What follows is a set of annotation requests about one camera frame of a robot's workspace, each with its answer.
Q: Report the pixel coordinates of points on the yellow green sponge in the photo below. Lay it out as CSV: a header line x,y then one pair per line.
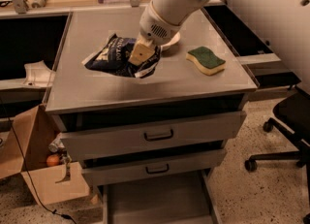
x,y
206,60

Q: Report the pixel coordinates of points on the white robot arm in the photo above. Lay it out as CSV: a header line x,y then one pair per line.
x,y
285,24

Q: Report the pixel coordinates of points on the top grey drawer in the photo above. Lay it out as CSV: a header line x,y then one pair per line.
x,y
130,130

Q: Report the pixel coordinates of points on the blue chip bag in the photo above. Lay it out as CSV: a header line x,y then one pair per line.
x,y
113,58

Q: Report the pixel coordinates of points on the cardboard box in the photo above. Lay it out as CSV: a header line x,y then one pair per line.
x,y
25,152

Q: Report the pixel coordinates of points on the white curved plastic piece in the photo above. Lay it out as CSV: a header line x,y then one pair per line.
x,y
38,75

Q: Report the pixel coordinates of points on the grey drawer cabinet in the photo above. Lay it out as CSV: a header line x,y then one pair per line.
x,y
77,89

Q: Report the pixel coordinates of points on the grey drawer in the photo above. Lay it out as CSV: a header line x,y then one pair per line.
x,y
130,130
177,199
148,164

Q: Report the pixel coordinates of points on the white gripper with vent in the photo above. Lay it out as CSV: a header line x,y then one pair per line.
x,y
154,27

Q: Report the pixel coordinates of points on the crumpled can in box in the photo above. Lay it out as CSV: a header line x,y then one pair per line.
x,y
56,146

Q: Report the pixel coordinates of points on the white bowl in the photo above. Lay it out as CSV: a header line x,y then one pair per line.
x,y
172,42

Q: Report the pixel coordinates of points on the bottom grey drawer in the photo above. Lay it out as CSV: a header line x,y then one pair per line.
x,y
177,199

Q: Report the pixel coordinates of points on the orange fruit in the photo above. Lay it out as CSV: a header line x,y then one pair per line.
x,y
53,160

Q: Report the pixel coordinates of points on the black office chair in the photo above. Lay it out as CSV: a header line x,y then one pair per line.
x,y
292,120

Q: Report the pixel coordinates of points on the middle grey drawer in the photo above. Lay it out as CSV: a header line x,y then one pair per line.
x,y
148,164

